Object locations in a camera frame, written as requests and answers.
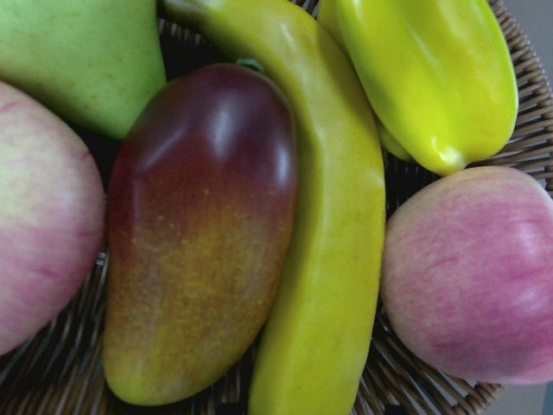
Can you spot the yellow banana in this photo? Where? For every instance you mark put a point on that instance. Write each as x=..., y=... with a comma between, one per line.
x=314, y=346

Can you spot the red yellow mango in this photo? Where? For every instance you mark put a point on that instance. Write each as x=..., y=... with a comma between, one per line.
x=201, y=208

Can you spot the pink apple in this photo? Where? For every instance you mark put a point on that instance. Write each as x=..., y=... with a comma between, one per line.
x=52, y=216
x=467, y=276

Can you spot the green apple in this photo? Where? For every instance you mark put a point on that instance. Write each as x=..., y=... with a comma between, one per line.
x=97, y=64

